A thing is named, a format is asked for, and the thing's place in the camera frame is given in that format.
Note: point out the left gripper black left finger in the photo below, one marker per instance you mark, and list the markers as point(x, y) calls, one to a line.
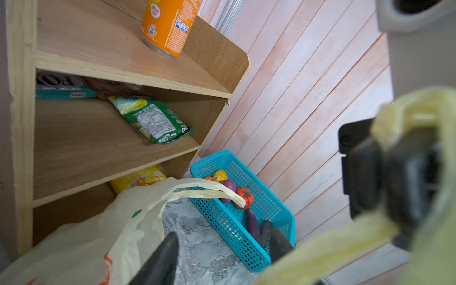
point(160, 268)

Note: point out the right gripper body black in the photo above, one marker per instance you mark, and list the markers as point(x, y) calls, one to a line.
point(404, 177)

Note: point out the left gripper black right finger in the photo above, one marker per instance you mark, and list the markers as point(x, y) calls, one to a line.
point(279, 245)

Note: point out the yellow plastic bag orange print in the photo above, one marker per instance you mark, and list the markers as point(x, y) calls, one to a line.
point(111, 248)

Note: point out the dark green cucumber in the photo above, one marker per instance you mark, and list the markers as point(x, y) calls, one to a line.
point(266, 229)

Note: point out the purple eggplant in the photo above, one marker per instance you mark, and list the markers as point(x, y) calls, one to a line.
point(253, 226)

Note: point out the red tomato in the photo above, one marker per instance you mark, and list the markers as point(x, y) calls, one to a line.
point(248, 197)

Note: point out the yellow bell pepper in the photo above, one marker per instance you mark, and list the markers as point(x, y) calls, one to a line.
point(220, 176)

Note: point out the yellow chips packet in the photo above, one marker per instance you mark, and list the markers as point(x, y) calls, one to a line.
point(144, 177)

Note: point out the green snack packet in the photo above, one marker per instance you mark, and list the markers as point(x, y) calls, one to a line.
point(152, 118)

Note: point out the wooden shelf unit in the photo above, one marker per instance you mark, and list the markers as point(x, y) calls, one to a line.
point(57, 156)

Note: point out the red brown candy packet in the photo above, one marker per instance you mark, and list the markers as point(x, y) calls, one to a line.
point(107, 88)

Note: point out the teal candy packet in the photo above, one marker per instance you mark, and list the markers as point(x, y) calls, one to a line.
point(53, 85)

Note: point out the orange soda can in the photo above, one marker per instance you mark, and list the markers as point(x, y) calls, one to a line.
point(166, 25)

